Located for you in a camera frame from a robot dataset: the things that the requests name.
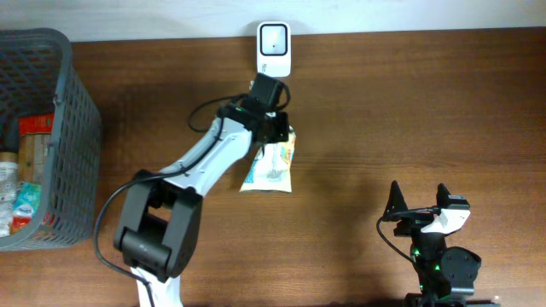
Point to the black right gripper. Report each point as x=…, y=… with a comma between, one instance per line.
x=411, y=223

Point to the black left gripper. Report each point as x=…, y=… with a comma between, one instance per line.
x=283, y=130

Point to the yellow chip bag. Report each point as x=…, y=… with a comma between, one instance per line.
x=270, y=170

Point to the orange pasta package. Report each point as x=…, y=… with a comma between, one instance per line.
x=34, y=135

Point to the teal tissue pack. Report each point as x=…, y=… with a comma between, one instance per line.
x=28, y=200

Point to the white tube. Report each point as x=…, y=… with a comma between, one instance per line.
x=9, y=182

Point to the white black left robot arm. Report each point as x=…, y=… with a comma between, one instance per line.
x=160, y=220

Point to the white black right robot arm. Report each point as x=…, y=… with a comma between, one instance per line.
x=446, y=275

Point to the white barcode scanner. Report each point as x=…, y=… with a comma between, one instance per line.
x=274, y=48

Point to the grey plastic mesh basket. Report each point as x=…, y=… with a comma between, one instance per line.
x=38, y=78

